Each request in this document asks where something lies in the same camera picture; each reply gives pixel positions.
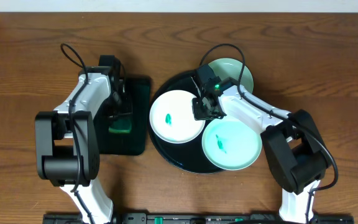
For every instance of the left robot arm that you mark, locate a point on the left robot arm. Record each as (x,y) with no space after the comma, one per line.
(66,144)

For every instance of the white plate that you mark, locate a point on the white plate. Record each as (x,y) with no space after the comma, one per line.
(171,117)

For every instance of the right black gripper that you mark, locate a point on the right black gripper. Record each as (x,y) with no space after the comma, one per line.
(197,113)

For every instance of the round black tray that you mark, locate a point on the round black tray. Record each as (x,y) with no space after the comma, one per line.
(188,156)

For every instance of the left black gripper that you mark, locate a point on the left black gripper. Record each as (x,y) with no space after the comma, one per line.
(119,114)

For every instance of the rectangular black tray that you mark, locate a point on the rectangular black tray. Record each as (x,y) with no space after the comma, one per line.
(132,144)

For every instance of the green sponge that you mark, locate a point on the green sponge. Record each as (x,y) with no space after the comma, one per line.
(121,126)

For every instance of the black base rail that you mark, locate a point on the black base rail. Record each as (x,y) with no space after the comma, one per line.
(142,218)

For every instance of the mint green plate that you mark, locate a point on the mint green plate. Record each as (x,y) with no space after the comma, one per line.
(229,144)
(229,67)

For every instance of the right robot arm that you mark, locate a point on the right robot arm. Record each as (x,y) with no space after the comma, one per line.
(296,154)

